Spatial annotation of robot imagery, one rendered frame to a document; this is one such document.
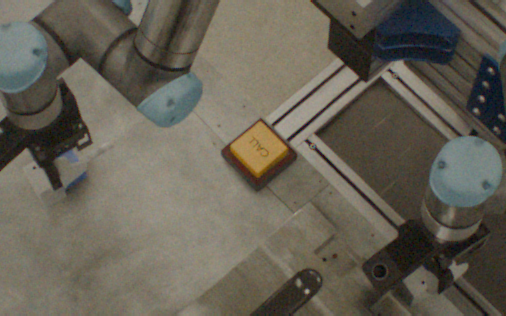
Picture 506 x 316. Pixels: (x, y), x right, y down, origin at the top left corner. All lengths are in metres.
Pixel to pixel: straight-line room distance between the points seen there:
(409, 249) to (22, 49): 0.53
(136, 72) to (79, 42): 0.09
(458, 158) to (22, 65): 0.51
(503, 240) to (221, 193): 0.81
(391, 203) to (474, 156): 1.05
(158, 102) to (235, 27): 1.41
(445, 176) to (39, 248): 0.66
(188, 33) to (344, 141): 1.12
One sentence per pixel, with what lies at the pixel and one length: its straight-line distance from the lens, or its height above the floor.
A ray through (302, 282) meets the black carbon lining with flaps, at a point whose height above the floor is 0.89.
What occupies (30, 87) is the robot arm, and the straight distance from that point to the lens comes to 1.42.
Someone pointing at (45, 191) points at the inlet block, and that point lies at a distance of 1.70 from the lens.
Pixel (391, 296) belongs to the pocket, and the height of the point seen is 0.87.
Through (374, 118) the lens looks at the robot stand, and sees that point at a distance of 2.44.
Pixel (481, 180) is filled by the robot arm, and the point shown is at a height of 1.20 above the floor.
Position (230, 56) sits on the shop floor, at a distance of 2.74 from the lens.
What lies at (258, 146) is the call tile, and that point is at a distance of 1.71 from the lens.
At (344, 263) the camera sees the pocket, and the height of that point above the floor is 0.86.
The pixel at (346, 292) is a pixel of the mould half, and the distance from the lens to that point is 1.58.
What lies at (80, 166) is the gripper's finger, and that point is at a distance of 1.66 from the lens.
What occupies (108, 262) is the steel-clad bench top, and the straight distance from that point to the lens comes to 1.70.
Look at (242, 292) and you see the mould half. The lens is 1.58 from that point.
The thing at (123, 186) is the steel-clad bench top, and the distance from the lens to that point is 1.74.
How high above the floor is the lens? 2.39
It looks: 66 degrees down
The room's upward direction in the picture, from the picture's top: 1 degrees counter-clockwise
